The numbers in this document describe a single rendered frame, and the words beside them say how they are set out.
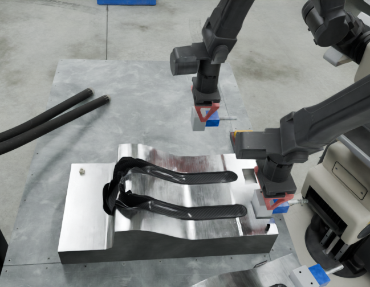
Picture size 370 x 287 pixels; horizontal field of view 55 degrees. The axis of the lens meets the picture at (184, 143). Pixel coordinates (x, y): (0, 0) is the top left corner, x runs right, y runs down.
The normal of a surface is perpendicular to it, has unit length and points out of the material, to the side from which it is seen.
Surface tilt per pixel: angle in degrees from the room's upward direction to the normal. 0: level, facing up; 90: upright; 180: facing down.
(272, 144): 30
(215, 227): 4
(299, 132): 81
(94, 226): 0
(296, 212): 0
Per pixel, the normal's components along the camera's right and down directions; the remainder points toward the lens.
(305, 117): -0.96, -0.08
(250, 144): -0.04, -0.27
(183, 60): 0.22, 0.87
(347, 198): -0.04, -0.67
